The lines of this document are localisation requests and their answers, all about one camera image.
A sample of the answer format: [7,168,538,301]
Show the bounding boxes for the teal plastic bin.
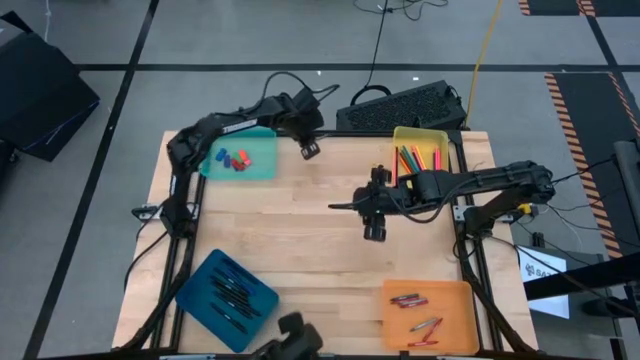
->
[198,126,280,182]

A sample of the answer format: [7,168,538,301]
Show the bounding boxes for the bulky black device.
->
[249,312,325,360]

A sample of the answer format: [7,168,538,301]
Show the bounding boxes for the black pen white scale print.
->
[209,282,254,320]

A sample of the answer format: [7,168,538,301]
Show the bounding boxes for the large black box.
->
[0,10,102,163]

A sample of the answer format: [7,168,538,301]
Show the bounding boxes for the orange plastic bin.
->
[382,278,481,356]

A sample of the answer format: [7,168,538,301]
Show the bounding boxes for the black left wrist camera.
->
[293,89,322,115]

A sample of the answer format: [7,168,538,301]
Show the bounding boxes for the dark blue plastic bin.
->
[174,248,281,354]

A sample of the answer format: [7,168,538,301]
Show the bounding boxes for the dark navy pencil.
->
[407,148,425,174]

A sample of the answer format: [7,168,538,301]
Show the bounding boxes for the black mat orange hazard stripes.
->
[543,71,640,260]
[517,0,640,19]

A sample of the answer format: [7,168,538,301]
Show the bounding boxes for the green pencil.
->
[401,145,420,174]

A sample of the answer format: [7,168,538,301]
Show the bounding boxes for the yellow plastic bin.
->
[392,125,451,189]

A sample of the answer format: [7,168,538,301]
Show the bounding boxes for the black cable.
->
[352,0,450,107]

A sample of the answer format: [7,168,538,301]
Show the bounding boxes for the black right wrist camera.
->
[383,184,410,209]

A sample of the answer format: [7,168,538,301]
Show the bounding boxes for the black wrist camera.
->
[293,89,322,115]
[383,184,410,209]

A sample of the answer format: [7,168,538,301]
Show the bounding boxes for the yellow cable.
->
[463,0,505,130]

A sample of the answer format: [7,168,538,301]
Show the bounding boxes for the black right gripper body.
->
[352,165,417,243]

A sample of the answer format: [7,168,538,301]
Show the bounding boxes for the grey pole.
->
[612,139,640,236]

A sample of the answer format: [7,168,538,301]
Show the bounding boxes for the black beam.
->
[522,249,640,302]

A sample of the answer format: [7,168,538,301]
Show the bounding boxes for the black computer case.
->
[334,79,470,134]

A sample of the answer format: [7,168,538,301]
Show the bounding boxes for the white printed sign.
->
[517,244,571,321]

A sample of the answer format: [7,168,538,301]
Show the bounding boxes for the blue pen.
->
[214,267,256,297]

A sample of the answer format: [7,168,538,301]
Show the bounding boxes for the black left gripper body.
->
[284,112,324,162]

